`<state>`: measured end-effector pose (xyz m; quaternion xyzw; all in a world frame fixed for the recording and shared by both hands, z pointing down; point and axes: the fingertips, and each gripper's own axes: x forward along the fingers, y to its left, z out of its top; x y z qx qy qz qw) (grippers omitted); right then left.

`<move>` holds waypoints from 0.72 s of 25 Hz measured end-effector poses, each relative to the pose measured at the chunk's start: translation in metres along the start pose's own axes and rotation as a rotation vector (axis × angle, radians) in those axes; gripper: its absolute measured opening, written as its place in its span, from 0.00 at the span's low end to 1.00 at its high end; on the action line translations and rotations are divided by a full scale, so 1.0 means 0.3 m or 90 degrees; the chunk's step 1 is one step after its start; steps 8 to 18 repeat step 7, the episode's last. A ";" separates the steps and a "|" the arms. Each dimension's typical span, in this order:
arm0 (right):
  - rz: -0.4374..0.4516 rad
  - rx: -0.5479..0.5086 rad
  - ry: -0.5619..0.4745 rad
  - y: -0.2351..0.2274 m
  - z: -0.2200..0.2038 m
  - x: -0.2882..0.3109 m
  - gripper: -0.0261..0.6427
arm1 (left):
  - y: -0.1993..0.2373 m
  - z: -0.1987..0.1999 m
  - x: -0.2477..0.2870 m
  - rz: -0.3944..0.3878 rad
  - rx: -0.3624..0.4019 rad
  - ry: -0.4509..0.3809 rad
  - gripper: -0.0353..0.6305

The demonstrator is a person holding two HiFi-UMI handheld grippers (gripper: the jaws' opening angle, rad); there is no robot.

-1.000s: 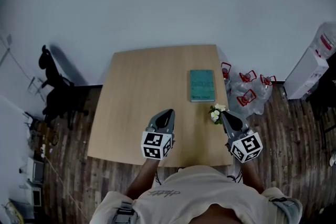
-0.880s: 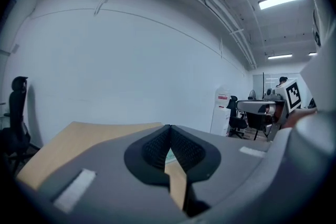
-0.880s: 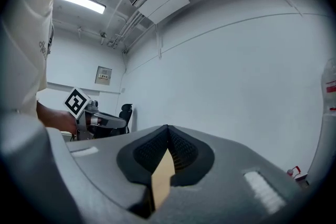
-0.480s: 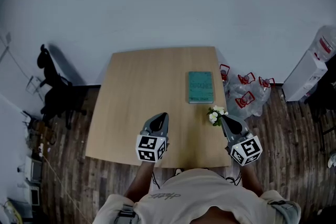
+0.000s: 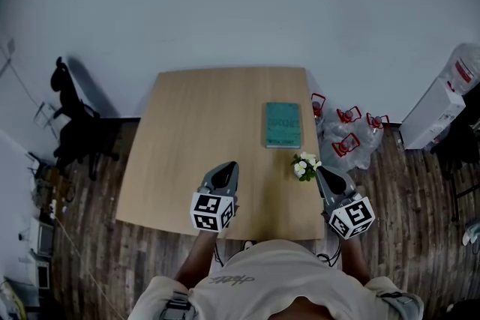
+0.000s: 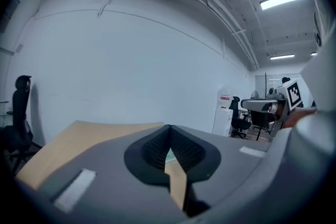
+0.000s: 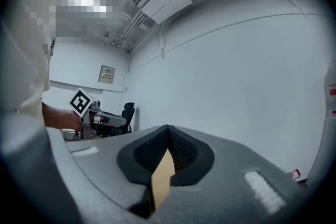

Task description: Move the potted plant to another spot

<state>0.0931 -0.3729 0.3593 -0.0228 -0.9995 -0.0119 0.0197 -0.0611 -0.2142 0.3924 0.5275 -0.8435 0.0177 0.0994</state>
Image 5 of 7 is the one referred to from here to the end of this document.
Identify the person's beige t-shirt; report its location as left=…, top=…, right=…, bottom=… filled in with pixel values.
left=127, top=238, right=425, bottom=320

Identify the clear water jug red handle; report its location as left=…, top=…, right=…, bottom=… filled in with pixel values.
left=310, top=92, right=327, bottom=124
left=335, top=105, right=363, bottom=132
left=329, top=131, right=372, bottom=172
left=365, top=111, right=392, bottom=147

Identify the black swivel chair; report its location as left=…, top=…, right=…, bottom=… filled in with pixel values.
left=430, top=85, right=480, bottom=224

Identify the person's right forearm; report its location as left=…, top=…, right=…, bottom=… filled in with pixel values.
left=339, top=235, right=372, bottom=286

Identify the small white box appliance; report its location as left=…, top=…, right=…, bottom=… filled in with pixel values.
left=34, top=260, right=53, bottom=292

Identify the teal book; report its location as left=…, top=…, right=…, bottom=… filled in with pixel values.
left=265, top=102, right=302, bottom=150

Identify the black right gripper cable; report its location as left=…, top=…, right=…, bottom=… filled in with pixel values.
left=316, top=239, right=342, bottom=268

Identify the person's left forearm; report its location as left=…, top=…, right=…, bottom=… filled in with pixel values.
left=174, top=228, right=218, bottom=288

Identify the grey right shoulder strap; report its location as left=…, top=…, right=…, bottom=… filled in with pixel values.
left=378, top=290, right=421, bottom=312

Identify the white water dispenser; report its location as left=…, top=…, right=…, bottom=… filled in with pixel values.
left=398, top=76, right=467, bottom=151

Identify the small wooden side table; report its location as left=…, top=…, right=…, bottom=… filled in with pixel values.
left=35, top=164, right=76, bottom=205

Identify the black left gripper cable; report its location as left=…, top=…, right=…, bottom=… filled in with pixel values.
left=213, top=243, right=226, bottom=267

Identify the grey left shoulder strap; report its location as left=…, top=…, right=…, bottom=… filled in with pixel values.
left=160, top=290, right=196, bottom=320

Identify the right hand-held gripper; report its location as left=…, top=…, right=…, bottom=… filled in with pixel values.
left=315, top=165, right=377, bottom=241

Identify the white floor cable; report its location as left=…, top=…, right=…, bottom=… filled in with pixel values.
left=54, top=217, right=113, bottom=316

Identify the black office chair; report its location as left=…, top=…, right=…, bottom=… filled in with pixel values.
left=50, top=55, right=121, bottom=181

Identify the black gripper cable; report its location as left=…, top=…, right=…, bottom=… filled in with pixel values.
left=213, top=243, right=226, bottom=267
left=316, top=239, right=342, bottom=268

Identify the large white box appliance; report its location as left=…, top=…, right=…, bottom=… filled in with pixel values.
left=28, top=217, right=56, bottom=258

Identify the clear acrylic wall holder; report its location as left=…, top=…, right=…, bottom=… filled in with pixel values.
left=32, top=100, right=60, bottom=130

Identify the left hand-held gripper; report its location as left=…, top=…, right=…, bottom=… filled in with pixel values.
left=189, top=160, right=241, bottom=234

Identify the large clear dispenser bottle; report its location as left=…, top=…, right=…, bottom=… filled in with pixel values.
left=445, top=43, right=480, bottom=94

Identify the small white flower pot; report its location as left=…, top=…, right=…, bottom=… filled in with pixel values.
left=290, top=151, right=323, bottom=183

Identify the grey shoulder strap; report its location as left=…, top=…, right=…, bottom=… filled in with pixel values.
left=378, top=290, right=421, bottom=312
left=160, top=290, right=196, bottom=320

